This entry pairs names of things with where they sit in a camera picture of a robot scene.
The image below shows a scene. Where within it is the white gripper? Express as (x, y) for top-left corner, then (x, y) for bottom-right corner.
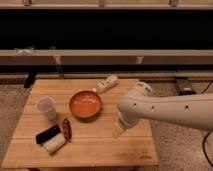
(112, 113), (130, 138)

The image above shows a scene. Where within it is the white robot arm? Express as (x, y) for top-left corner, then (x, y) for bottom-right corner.
(112, 82), (213, 138)

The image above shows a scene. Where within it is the orange bowl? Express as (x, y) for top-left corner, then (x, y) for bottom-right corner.
(69, 91), (102, 119)

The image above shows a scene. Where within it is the red chili pepper toy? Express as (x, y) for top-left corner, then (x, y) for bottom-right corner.
(62, 119), (72, 141)

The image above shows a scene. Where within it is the wooden table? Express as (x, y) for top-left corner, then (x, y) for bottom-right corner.
(2, 79), (158, 168)

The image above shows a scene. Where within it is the blue electronic box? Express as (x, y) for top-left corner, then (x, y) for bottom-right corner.
(179, 88), (196, 95)

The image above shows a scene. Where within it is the white folded cloth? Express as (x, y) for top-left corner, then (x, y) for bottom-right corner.
(43, 133), (66, 154)

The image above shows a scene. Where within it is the black rectangular block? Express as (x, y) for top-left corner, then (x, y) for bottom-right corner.
(36, 125), (61, 144)

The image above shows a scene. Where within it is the black cable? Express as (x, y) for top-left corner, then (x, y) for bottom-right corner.
(200, 79), (213, 168)

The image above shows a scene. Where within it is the white rail beam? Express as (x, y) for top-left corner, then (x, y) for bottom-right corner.
(0, 49), (213, 66)

